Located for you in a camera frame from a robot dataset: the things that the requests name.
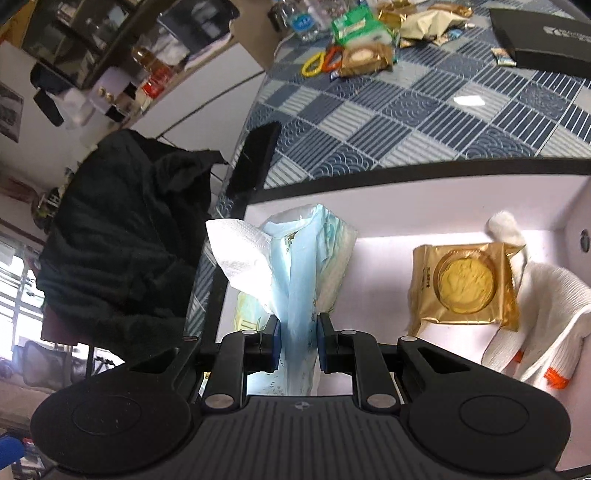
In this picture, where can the crumpled gold wrapper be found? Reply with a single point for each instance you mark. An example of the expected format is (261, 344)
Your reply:
(429, 23)

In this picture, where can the gold wrapped mooncake packet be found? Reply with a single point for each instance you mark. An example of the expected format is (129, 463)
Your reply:
(461, 281)
(367, 57)

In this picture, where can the small wrapped candy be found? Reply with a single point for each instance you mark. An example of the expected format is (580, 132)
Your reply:
(503, 56)

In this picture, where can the blue plastic tissue pack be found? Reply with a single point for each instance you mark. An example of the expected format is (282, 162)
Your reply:
(295, 286)

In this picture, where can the black box with logo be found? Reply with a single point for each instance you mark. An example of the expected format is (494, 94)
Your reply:
(545, 37)

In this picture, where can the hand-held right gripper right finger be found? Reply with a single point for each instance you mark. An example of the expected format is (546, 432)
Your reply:
(324, 345)

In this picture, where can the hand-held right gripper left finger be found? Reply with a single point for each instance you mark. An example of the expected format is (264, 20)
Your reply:
(273, 345)

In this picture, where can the black jacket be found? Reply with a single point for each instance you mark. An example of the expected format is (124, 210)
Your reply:
(115, 240)

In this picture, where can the clear water bottle blue label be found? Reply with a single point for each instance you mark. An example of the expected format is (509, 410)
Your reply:
(304, 21)

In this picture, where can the blue checked cloth desktop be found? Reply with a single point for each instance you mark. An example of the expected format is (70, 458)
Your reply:
(415, 120)

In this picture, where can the dark glass-front cabinet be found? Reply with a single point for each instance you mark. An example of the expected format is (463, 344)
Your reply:
(92, 37)

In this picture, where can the black box with white interior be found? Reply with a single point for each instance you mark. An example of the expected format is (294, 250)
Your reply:
(378, 221)

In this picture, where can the white counter cabinet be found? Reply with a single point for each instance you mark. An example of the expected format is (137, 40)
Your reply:
(217, 87)

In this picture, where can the green packet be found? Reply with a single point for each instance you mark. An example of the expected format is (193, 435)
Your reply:
(362, 25)

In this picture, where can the white work glove orange trim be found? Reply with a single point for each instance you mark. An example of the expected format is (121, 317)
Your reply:
(545, 314)

